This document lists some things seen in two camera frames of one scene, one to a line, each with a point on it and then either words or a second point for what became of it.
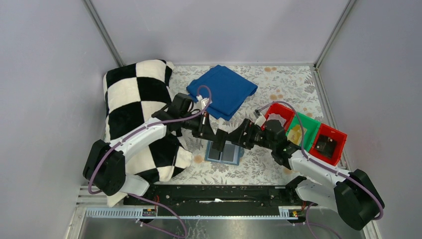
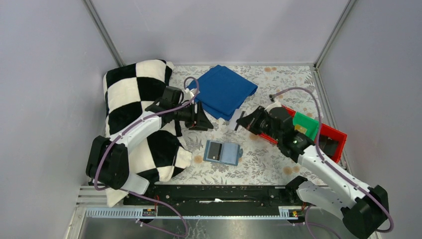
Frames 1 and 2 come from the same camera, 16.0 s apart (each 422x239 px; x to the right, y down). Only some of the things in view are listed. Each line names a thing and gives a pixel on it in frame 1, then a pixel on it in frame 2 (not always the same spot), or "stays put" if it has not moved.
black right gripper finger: x=243 y=134 to x=251 y=121
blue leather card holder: x=231 y=154 stays put
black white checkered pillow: x=132 y=93 stays put
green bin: x=312 y=127 stays put
